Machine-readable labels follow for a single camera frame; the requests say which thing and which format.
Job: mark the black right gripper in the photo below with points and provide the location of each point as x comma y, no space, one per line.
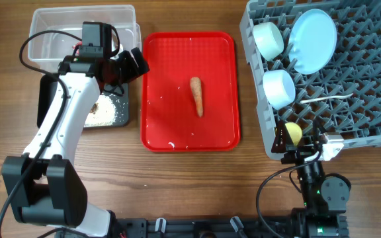
303,153

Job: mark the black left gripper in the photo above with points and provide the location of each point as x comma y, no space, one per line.
131,72

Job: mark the yellow cup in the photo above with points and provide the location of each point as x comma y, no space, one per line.
295,132

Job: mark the red snack wrapper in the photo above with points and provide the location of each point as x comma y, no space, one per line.
77,44

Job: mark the light blue bowl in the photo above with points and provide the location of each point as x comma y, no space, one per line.
279,88

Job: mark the white plastic spoon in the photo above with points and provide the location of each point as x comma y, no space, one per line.
306,101

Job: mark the carrot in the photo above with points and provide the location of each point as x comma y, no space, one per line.
196,88

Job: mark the light blue plate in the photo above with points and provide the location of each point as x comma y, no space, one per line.
313,39

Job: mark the green bowl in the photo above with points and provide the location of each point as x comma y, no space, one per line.
268,40

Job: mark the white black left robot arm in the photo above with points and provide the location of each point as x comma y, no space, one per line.
42,185

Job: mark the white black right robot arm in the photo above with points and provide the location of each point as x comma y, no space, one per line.
325,196

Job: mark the grey dishwasher rack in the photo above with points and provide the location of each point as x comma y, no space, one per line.
355,67

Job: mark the brown food scrap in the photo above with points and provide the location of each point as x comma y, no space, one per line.
94,108

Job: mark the rice pile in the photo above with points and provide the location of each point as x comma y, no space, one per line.
112,111

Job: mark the black plastic tray bin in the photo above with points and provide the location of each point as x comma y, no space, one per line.
48,89

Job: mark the clear plastic bin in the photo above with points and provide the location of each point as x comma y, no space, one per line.
48,50

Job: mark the red serving tray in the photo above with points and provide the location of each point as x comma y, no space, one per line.
169,121

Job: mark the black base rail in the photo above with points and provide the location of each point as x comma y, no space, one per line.
235,227

